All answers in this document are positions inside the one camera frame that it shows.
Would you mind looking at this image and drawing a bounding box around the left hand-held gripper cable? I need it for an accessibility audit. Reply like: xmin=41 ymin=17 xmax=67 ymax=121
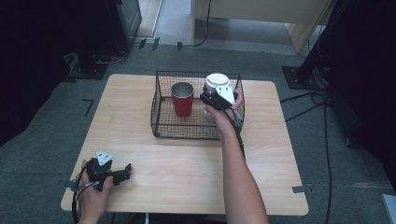
xmin=71 ymin=161 xmax=102 ymax=224

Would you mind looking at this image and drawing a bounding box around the beige wooden furniture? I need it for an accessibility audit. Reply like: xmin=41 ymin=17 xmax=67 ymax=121
xmin=191 ymin=0 xmax=338 ymax=55

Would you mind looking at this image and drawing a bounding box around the right hand-held gripper cable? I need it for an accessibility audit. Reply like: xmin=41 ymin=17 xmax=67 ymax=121
xmin=222 ymin=106 xmax=247 ymax=161

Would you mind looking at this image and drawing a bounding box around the black hanging cable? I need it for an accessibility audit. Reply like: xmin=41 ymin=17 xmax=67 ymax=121
xmin=193 ymin=0 xmax=213 ymax=49

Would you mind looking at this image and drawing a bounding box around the black flat stand base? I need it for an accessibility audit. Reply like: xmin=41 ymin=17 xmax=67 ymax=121
xmin=67 ymin=53 xmax=109 ymax=81

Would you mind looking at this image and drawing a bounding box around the hand-held gripper cable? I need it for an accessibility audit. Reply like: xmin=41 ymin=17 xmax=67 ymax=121
xmin=71 ymin=161 xmax=102 ymax=224
xmin=222 ymin=106 xmax=247 ymax=161

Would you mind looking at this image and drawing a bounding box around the red metal cup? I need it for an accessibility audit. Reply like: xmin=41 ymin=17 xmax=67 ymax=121
xmin=170 ymin=81 xmax=195 ymax=119

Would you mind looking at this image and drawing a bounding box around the long black floor cable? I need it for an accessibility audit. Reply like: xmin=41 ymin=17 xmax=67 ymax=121
xmin=322 ymin=92 xmax=333 ymax=224

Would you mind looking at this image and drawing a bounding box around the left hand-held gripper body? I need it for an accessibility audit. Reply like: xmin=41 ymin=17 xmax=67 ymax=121
xmin=86 ymin=151 xmax=118 ymax=191

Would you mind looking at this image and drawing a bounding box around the black wire mesh basket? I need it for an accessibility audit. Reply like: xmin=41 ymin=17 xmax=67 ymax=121
xmin=150 ymin=70 xmax=246 ymax=140

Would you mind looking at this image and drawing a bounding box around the grey floor cable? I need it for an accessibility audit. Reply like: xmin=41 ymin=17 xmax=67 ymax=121
xmin=92 ymin=50 xmax=129 ymax=65

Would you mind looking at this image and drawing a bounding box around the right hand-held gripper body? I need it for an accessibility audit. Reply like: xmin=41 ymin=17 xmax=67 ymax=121
xmin=200 ymin=85 xmax=236 ymax=111

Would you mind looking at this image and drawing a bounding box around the white flat object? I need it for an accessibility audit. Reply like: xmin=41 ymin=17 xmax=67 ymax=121
xmin=380 ymin=193 xmax=396 ymax=224

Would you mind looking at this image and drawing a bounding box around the person's left hand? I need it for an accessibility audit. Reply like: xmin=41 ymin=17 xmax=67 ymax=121
xmin=77 ymin=160 xmax=114 ymax=219

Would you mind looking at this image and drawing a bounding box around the clear bottle with white lid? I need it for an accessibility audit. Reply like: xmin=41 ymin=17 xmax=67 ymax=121
xmin=204 ymin=72 xmax=233 ymax=118

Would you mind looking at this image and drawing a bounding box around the black cabinet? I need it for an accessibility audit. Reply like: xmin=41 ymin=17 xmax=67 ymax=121
xmin=104 ymin=0 xmax=143 ymax=54

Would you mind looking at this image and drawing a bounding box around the person's right hand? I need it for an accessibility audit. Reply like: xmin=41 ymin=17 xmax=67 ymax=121
xmin=204 ymin=89 xmax=245 ymax=138

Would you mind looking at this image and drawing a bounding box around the black metal stand with base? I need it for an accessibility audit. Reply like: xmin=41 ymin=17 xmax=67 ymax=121
xmin=281 ymin=0 xmax=339 ymax=91

